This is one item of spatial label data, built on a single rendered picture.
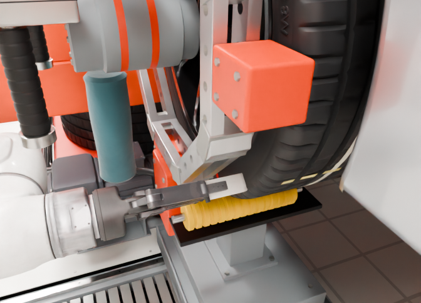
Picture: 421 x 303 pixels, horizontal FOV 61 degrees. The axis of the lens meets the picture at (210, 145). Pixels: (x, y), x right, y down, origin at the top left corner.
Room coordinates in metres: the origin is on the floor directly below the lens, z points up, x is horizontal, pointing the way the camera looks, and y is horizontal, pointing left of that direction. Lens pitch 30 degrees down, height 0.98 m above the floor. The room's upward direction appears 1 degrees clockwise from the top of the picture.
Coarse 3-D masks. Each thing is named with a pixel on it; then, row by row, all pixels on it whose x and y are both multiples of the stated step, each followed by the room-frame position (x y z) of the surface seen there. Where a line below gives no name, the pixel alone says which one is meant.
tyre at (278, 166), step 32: (288, 0) 0.41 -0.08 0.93; (320, 0) 0.39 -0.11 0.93; (352, 0) 0.41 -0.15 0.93; (384, 0) 0.42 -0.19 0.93; (288, 32) 0.41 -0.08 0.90; (320, 32) 0.38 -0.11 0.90; (352, 32) 0.40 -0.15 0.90; (320, 64) 0.38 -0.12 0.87; (352, 64) 0.40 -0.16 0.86; (320, 96) 0.38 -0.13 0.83; (352, 96) 0.41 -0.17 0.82; (288, 128) 0.39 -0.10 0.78; (320, 128) 0.39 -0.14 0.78; (352, 128) 0.42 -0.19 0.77; (256, 160) 0.45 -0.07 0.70; (288, 160) 0.40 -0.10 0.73; (320, 160) 0.43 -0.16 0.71; (256, 192) 0.45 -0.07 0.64
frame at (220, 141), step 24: (216, 0) 0.40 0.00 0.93; (240, 0) 0.42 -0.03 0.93; (216, 24) 0.40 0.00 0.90; (240, 24) 0.43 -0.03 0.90; (144, 72) 0.82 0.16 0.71; (144, 96) 0.79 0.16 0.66; (168, 96) 0.79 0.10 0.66; (168, 120) 0.75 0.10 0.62; (216, 120) 0.40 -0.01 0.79; (168, 144) 0.63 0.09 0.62; (192, 144) 0.46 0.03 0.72; (216, 144) 0.40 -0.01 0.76; (240, 144) 0.41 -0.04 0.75; (192, 168) 0.46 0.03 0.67; (216, 168) 0.48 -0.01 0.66
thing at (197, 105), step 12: (264, 0) 0.47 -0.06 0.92; (228, 12) 0.62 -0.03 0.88; (264, 12) 0.47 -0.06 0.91; (228, 24) 0.62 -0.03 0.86; (228, 36) 0.61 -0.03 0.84; (264, 36) 0.46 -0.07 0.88; (192, 60) 0.82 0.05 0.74; (180, 72) 0.85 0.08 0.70; (192, 72) 0.86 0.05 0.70; (180, 84) 0.83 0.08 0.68; (192, 84) 0.84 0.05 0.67; (180, 96) 0.81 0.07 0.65; (192, 96) 0.81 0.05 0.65; (192, 108) 0.78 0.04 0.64; (192, 120) 0.74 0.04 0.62
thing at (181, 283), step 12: (156, 228) 0.88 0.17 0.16; (168, 240) 0.84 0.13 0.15; (168, 252) 0.79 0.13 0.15; (168, 264) 0.75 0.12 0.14; (180, 264) 0.74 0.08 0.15; (180, 276) 0.70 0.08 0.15; (180, 288) 0.64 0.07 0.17; (192, 288) 0.66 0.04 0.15; (180, 300) 0.64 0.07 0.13; (192, 300) 0.62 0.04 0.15
